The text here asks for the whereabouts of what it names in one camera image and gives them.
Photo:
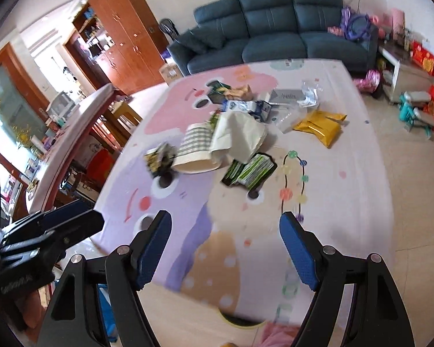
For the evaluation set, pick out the teal stepper machine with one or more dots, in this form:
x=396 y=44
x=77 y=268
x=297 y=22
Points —
x=412 y=114

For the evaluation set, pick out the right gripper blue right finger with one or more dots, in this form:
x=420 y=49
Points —
x=322 y=269

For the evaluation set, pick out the yellow padded envelope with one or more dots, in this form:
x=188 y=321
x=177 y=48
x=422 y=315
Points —
x=326 y=126

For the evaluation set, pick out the white side table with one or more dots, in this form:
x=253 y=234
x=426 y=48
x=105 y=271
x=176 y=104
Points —
x=406 y=75

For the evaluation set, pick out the dark foil wrapper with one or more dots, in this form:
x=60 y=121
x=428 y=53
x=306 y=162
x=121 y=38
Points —
x=160 y=159

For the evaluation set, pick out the purple bag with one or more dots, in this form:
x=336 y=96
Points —
x=356 y=27

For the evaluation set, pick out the long dining table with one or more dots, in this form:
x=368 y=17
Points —
x=41 y=192

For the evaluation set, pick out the cardboard box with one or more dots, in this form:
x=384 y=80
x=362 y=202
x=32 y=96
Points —
x=170 y=73

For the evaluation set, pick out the dark teal sofa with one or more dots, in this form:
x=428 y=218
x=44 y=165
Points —
x=233 y=32

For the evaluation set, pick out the pink trouser legs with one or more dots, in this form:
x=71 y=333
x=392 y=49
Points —
x=278 y=335

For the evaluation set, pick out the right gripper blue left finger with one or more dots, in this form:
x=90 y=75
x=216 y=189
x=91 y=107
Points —
x=128 y=269

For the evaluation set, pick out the green red snack wrapper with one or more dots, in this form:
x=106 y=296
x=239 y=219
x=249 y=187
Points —
x=218 y=92

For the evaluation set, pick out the cartoon printed tablecloth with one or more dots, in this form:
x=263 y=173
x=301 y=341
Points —
x=225 y=248

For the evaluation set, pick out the white paper bag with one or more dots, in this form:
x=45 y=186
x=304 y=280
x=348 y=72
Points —
x=238 y=135

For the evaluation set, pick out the checkered paper cup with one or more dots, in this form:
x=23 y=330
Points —
x=194 y=155

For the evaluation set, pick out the clear plastic cup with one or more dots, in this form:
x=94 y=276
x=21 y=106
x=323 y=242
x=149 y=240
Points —
x=289 y=117

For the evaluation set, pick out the silver earplugs box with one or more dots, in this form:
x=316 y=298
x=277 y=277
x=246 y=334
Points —
x=279 y=96

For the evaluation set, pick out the yellow rimmed trash bin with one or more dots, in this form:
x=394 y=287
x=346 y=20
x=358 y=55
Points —
x=242 y=323

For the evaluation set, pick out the wooden cabinet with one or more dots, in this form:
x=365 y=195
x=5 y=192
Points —
x=118 y=41

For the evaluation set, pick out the green black snack packet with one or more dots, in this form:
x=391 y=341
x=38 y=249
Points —
x=251 y=175

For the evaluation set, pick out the blue white milk carton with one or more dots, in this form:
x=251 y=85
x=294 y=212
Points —
x=259 y=109

